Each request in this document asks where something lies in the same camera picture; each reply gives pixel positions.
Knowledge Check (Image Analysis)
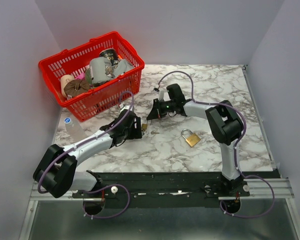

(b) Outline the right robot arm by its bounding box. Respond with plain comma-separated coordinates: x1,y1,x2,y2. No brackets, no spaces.
146,83,246,196

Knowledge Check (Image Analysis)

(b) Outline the red plastic shopping basket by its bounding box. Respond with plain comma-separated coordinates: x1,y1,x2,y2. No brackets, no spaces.
38,31,145,122

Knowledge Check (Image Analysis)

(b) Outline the black can in basket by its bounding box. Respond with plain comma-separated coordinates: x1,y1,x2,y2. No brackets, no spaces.
99,48,121,67

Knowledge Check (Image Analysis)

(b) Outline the clear plastic water bottle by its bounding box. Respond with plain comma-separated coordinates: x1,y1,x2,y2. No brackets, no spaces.
64,117,88,143

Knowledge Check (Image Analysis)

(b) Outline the large brass padlock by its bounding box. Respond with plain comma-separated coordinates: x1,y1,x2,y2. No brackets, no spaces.
181,128,201,148

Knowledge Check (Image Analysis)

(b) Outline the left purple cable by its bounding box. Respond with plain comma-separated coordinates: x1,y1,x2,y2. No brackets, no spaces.
37,91,135,195

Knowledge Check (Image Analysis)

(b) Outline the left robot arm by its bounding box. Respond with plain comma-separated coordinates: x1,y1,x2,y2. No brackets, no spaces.
33,109,143,198

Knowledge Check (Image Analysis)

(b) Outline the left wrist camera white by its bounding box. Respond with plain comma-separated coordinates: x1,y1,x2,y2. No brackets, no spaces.
119,103,130,112

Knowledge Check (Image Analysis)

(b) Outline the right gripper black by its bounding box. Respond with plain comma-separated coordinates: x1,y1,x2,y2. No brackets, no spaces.
146,98,176,121

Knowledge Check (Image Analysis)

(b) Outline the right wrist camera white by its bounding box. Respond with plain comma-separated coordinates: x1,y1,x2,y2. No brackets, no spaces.
153,86,168,102

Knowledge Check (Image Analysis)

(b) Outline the grey cloth in basket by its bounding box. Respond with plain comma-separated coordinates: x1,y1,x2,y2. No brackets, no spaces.
113,59,134,78

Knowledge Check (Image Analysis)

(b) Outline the pink item in basket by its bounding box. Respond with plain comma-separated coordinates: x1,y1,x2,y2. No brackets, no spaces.
75,72,85,80

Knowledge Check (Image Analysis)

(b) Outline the beige cup in basket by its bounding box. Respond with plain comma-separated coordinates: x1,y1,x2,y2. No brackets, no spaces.
60,74,75,98

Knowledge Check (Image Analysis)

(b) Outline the small brass padlock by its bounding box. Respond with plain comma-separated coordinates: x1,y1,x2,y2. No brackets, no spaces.
141,123,148,133

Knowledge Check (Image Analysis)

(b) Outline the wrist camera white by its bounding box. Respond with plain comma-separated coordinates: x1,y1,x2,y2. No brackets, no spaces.
119,103,130,112
153,86,168,102

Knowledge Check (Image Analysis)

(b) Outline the aluminium frame rail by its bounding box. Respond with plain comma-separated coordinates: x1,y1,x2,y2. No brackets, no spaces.
40,175,294,200

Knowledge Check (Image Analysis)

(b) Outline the grey printed cloth roll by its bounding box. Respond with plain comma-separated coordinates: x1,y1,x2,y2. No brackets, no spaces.
89,57,114,87

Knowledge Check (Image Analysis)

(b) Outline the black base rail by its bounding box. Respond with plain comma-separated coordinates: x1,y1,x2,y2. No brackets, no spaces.
72,172,250,209

